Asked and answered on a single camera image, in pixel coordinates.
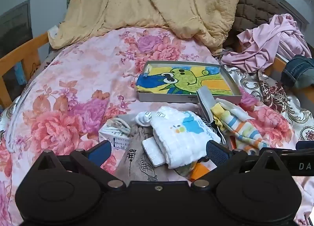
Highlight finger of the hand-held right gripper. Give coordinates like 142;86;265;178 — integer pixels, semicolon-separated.
296;141;314;150

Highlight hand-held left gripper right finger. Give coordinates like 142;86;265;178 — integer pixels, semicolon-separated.
191;140;286;190

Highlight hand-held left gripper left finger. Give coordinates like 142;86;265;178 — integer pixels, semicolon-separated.
31;140;127;191

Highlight striped sock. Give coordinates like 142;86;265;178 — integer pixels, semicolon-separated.
211;102;270;155

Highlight white towel with blue print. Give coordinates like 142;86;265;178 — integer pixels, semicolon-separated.
150;107;221;170

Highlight beige drawstring pouch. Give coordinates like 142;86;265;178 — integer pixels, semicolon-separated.
115;115;172;182

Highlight grey face mask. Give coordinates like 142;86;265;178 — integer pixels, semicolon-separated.
196;86;222;123

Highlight white knotted sock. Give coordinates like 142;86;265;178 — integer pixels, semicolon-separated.
135;110;154;127

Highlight white textured pad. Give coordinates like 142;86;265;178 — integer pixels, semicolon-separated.
142;137;168;167

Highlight grey tray with cartoon picture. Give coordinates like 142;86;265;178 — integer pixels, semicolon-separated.
136;60;243;104

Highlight white carton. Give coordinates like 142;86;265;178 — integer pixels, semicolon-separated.
98;118;131;155

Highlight orange packet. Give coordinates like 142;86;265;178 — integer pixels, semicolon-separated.
190;162;211;181

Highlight green floral cloth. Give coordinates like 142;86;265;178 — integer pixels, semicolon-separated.
175;161;198;179

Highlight blue jeans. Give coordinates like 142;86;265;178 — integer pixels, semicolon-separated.
280;55;314;89

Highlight pink floral bedsheet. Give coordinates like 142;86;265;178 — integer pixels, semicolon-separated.
0;27;314;226

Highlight pink garment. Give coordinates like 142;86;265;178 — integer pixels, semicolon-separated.
219;14;312;73

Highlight brown quilted blanket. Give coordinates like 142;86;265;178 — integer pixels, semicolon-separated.
222;0;282;50

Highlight yellow dotted quilt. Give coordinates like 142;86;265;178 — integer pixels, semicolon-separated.
48;0;242;56

